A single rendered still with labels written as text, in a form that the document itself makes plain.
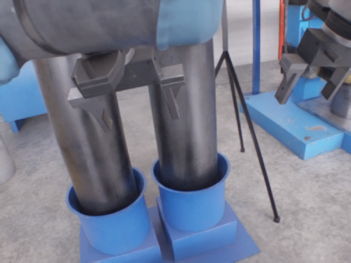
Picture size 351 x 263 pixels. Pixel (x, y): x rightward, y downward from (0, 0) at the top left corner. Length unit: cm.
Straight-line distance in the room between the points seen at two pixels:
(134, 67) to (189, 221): 73
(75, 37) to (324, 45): 39
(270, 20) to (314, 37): 343
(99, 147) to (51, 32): 61
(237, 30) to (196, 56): 292
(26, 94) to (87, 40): 244
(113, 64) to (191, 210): 72
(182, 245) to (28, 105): 200
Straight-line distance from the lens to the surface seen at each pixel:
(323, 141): 177
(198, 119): 79
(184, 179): 90
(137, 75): 40
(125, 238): 98
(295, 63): 48
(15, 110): 269
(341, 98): 196
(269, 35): 393
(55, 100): 73
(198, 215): 99
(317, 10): 53
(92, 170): 80
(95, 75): 32
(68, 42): 18
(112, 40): 17
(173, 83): 42
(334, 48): 50
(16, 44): 21
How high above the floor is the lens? 96
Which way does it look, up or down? 28 degrees down
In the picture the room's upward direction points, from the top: 6 degrees counter-clockwise
